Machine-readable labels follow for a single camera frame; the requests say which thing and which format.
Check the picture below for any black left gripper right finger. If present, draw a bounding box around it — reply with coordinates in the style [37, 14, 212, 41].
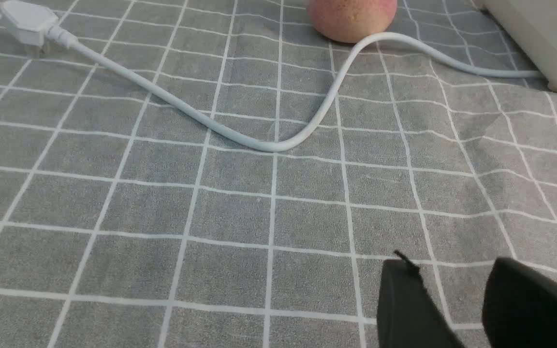
[482, 257, 557, 348]

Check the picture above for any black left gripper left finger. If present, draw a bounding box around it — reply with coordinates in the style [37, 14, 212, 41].
[377, 250, 464, 348]

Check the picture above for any pink peach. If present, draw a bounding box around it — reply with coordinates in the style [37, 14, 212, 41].
[307, 0, 397, 44]

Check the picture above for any white power cable with plug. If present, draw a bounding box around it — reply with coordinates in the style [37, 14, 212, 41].
[0, 0, 545, 153]

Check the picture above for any grey checked tablecloth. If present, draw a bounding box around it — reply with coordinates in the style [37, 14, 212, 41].
[0, 2, 557, 348]

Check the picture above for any white two-slot toaster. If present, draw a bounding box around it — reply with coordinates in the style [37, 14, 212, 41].
[475, 0, 557, 91]

